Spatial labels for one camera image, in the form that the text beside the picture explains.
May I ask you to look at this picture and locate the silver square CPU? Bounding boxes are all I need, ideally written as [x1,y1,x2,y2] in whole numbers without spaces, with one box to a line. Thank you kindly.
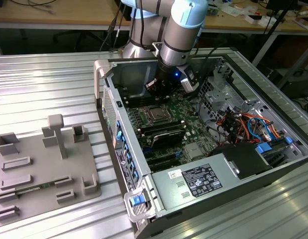
[148,109,167,120]

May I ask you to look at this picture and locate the metal socket cover frame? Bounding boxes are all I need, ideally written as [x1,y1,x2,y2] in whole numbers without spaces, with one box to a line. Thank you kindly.
[141,104,174,124]

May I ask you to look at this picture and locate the CPU socket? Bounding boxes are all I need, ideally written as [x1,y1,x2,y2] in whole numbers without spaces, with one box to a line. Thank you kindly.
[140,104,175,125]

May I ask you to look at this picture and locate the black installed RAM sticks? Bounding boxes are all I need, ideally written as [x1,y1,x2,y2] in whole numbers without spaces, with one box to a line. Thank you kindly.
[139,120,186,137]

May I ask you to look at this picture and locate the metal perforated drive cage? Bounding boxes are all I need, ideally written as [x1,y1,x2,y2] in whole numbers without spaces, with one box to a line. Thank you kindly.
[197,76,245,125]

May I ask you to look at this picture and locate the green motherboard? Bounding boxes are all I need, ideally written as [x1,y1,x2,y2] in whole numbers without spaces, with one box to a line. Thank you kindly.
[123,94,229,172]

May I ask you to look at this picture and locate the grey power supply unit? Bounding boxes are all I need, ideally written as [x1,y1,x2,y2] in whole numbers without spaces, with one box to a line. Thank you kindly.
[150,153,241,211]

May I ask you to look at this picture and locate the white box on desk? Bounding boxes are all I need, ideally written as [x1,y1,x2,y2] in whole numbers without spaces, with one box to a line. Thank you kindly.
[244,13,269,26]

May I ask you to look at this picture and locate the black air shroud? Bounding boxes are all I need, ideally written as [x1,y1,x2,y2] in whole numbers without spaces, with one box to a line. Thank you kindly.
[210,143,273,180]

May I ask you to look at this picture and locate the wooden desk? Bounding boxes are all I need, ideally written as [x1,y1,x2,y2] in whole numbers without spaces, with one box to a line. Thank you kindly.
[0,0,308,32]

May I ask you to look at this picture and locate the blue disk carrier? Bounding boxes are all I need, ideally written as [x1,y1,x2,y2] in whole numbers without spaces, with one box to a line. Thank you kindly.
[255,142,274,158]

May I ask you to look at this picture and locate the open grey PC case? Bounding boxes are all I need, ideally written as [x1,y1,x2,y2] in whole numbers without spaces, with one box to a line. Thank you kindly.
[93,56,308,239]

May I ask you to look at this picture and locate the grey parts rack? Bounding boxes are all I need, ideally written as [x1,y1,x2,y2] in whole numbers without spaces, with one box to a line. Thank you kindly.
[0,114,103,227]

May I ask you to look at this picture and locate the green RAM stick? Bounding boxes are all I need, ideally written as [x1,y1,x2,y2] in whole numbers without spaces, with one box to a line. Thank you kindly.
[15,181,55,194]

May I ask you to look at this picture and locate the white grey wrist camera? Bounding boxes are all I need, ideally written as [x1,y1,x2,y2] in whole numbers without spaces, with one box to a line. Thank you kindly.
[180,66,201,93]

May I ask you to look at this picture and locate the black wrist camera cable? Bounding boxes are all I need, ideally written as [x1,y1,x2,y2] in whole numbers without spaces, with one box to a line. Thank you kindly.
[188,46,227,101]

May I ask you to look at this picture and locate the coloured wire bundle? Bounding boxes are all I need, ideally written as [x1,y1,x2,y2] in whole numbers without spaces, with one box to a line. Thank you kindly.
[215,111,287,145]

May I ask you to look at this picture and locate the grey case handle blue latch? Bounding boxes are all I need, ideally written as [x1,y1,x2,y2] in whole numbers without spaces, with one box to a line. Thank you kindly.
[123,188,157,223]

